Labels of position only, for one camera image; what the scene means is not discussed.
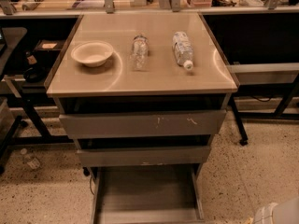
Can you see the grey bottom drawer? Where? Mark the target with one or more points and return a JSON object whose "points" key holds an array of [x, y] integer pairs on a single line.
{"points": [[165, 194]]}

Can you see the grey drawer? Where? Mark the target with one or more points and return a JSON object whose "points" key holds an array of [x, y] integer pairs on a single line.
{"points": [[112, 125], [143, 156], [165, 194]]}

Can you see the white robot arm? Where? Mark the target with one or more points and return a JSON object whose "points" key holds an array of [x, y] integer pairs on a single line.
{"points": [[278, 213]]}

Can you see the grey drawer cabinet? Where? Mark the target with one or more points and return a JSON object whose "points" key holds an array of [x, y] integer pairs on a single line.
{"points": [[163, 86]]}

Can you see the grey top drawer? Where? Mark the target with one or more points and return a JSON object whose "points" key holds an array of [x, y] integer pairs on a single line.
{"points": [[112, 125]]}

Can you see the grey middle drawer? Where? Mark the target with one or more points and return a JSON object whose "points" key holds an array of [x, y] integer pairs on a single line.
{"points": [[143, 156]]}

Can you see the clear empty plastic bottle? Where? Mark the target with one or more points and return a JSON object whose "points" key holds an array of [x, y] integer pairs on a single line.
{"points": [[139, 52]]}

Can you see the white labelled water bottle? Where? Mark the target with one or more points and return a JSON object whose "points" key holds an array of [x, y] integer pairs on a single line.
{"points": [[183, 50]]}

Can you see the white paper bowl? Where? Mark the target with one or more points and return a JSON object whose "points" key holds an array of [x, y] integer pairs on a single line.
{"points": [[92, 54]]}

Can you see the black headphones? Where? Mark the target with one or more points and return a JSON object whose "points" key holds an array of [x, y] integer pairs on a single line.
{"points": [[34, 74]]}

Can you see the black box with label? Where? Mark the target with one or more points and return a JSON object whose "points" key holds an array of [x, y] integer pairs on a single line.
{"points": [[49, 45]]}

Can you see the plastic bottle on floor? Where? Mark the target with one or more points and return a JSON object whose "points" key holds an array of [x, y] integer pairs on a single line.
{"points": [[30, 159]]}

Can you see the black desk frame left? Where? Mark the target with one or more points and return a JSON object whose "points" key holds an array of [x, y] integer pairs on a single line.
{"points": [[12, 37]]}

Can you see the black desk frame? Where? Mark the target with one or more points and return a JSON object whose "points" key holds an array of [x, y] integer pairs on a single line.
{"points": [[265, 92], [12, 37]]}

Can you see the black desk frame right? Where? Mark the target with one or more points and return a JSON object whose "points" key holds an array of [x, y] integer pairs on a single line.
{"points": [[265, 92]]}

